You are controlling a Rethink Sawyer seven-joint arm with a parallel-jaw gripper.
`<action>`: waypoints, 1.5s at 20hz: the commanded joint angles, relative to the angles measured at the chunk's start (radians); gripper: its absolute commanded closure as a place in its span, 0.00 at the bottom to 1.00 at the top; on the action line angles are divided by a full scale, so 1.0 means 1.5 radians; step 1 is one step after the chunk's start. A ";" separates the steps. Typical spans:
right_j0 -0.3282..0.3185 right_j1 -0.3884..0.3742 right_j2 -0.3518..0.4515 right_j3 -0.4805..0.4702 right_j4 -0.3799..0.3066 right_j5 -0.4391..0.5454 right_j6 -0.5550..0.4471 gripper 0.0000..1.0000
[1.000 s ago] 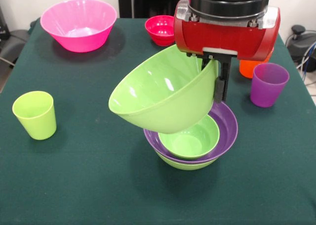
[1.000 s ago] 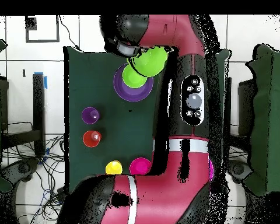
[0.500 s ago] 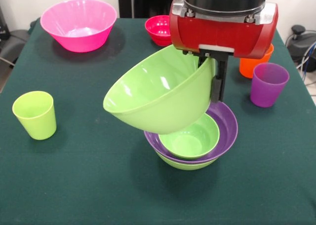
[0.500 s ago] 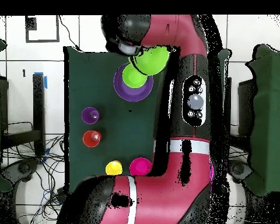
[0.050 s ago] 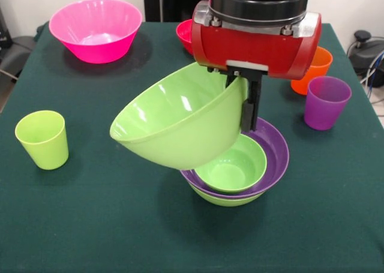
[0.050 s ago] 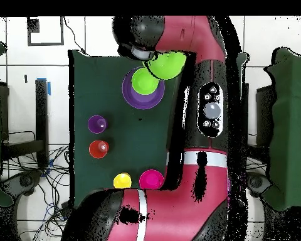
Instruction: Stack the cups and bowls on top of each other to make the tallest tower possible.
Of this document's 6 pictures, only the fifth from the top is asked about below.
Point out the purple plastic cup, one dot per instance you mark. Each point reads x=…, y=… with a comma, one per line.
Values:
x=325, y=111

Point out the lime green plastic cup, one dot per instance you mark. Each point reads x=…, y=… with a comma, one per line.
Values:
x=42, y=144

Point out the dark green tablecloth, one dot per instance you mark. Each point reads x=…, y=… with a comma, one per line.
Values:
x=120, y=225

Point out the small crimson plastic bowl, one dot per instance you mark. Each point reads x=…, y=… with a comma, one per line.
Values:
x=184, y=36

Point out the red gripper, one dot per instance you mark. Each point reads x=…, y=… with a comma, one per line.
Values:
x=255, y=49

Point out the large green plastic bowl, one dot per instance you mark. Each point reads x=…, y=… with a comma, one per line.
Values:
x=180, y=129

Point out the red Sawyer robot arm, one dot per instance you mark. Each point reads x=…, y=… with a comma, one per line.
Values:
x=261, y=3

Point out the large pink plastic bowl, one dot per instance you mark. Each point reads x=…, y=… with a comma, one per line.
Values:
x=96, y=48

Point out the purple plastic bowl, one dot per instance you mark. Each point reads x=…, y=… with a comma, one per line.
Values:
x=277, y=156

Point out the small green plastic bowl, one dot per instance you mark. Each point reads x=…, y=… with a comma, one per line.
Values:
x=240, y=171

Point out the orange plastic cup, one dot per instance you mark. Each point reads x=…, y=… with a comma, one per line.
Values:
x=318, y=69

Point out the medium green plastic bowl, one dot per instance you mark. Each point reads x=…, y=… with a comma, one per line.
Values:
x=228, y=201

